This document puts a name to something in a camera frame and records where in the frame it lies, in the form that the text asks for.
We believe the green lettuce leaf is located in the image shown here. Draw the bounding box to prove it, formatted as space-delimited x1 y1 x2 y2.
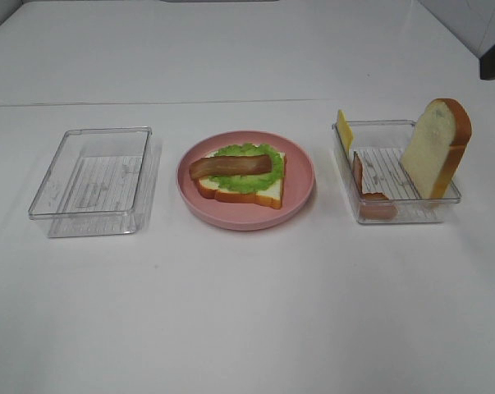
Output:
199 143 285 194

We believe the bread slice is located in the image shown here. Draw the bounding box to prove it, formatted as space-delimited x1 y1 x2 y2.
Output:
401 98 472 199
191 150 286 209

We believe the bacon strip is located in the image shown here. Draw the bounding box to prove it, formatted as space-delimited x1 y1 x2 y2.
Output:
352 152 397 221
189 154 273 180

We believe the yellow cheese slice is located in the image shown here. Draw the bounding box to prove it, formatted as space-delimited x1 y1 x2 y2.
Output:
336 109 354 158

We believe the pink round plate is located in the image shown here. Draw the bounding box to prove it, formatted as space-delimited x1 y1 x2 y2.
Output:
176 131 315 231

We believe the right clear plastic tray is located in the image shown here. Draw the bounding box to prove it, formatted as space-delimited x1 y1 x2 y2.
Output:
332 120 461 225

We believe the clear plastic tray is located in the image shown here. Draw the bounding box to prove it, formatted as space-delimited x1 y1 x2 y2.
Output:
28 127 158 238
332 120 461 225

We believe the left clear plastic tray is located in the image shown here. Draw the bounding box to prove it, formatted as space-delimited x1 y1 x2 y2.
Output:
28 127 158 238

